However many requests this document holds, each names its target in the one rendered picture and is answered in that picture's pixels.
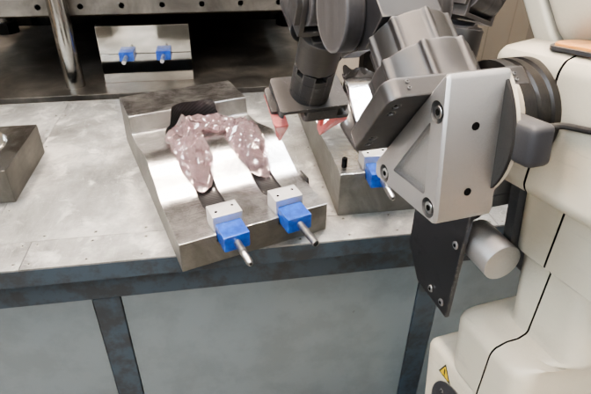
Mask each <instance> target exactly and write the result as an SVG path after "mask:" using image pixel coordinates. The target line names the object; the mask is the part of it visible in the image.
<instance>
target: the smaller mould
mask: <svg viewBox="0 0 591 394"><path fill-rule="evenodd" d="M44 153H45V150H44V148H43V144H42V141H41V138H40V133H39V129H38V127H37V125H21V126H5V127H0V203H5V202H16V201H17V199H18V197H19V196H20V194H21V192H22V191H23V189H24V187H25V186H26V183H27V182H28V180H29V178H30V177H31V176H32V174H33V172H34V170H35V168H36V166H37V165H38V163H39V161H40V160H41V158H42V156H43V155H44Z"/></svg>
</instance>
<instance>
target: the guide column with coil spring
mask: <svg viewBox="0 0 591 394"><path fill-rule="evenodd" d="M45 1H46V5H47V11H48V15H49V18H50V23H51V26H52V30H53V34H54V37H55V44H56V47H57V51H58V55H59V58H60V62H61V65H62V73H63V76H64V80H65V84H66V87H67V88H68V89H79V88H82V87H85V81H84V73H83V70H82V65H81V62H80V57H79V53H78V49H77V42H76V38H75V34H74V30H73V25H72V22H71V17H70V14H69V6H68V3H67V0H45Z"/></svg>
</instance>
